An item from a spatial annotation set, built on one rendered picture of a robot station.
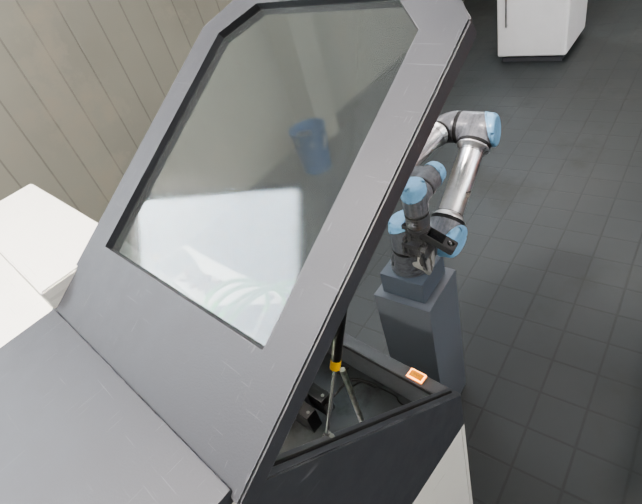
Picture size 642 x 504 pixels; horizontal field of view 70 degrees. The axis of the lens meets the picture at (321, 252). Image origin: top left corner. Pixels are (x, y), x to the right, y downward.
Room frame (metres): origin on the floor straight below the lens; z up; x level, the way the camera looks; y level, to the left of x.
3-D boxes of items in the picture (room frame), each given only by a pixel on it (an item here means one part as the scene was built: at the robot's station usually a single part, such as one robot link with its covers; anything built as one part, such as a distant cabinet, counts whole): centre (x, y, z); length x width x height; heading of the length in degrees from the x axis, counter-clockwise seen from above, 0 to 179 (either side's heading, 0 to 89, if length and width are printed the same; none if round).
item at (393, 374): (0.95, -0.02, 0.87); 0.62 x 0.04 x 0.16; 36
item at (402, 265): (1.28, -0.31, 0.95); 0.15 x 0.15 x 0.10
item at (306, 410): (0.90, 0.25, 0.91); 0.34 x 0.10 x 0.15; 36
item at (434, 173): (1.18, -0.37, 1.32); 0.11 x 0.11 x 0.08; 43
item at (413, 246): (1.10, -0.31, 1.16); 0.09 x 0.08 x 0.12; 43
